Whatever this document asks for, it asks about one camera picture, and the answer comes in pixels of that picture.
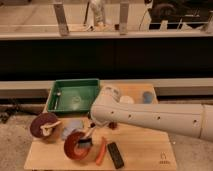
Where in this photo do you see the black dish brush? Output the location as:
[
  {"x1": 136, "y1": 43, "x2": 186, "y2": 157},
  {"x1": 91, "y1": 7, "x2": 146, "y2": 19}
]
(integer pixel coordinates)
[{"x1": 78, "y1": 127, "x2": 95, "y2": 148}]

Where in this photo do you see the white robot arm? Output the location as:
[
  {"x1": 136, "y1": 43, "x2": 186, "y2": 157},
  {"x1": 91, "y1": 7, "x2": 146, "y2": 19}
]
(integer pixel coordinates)
[{"x1": 90, "y1": 85, "x2": 213, "y2": 142}]

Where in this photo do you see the dark red bowl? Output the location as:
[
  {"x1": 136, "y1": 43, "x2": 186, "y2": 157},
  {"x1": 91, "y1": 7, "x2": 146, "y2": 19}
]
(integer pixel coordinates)
[{"x1": 30, "y1": 113, "x2": 59, "y2": 139}]

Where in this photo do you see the dark grape bunch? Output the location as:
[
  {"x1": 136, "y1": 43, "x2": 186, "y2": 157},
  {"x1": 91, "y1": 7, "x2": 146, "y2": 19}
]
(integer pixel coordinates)
[{"x1": 108, "y1": 122, "x2": 118, "y2": 130}]

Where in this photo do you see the light blue cloth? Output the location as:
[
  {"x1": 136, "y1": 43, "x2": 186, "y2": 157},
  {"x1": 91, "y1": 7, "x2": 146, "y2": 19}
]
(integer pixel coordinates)
[{"x1": 61, "y1": 120, "x2": 84, "y2": 140}]

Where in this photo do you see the orange carrot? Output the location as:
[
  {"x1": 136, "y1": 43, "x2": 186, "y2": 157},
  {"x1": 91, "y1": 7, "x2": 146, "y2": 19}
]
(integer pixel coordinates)
[{"x1": 95, "y1": 137, "x2": 107, "y2": 165}]

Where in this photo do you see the black rectangular block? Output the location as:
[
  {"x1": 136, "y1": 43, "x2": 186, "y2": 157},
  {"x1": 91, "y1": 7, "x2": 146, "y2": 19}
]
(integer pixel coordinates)
[{"x1": 107, "y1": 142, "x2": 124, "y2": 169}]

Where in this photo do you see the green plastic tray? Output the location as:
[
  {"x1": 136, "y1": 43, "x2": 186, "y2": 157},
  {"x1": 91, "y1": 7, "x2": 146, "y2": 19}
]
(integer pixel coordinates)
[{"x1": 47, "y1": 78, "x2": 100, "y2": 114}]

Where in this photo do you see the metal spoon in tray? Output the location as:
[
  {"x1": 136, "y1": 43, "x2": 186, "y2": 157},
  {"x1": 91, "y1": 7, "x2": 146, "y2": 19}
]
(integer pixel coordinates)
[{"x1": 54, "y1": 92, "x2": 61, "y2": 110}]

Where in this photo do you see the wooden spatula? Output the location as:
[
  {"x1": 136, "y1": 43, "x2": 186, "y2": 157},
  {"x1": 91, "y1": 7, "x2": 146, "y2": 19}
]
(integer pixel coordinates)
[{"x1": 40, "y1": 121, "x2": 61, "y2": 136}]

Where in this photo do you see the blue cup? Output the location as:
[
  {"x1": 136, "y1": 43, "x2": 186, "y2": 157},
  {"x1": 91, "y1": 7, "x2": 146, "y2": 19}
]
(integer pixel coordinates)
[{"x1": 143, "y1": 91, "x2": 154, "y2": 104}]

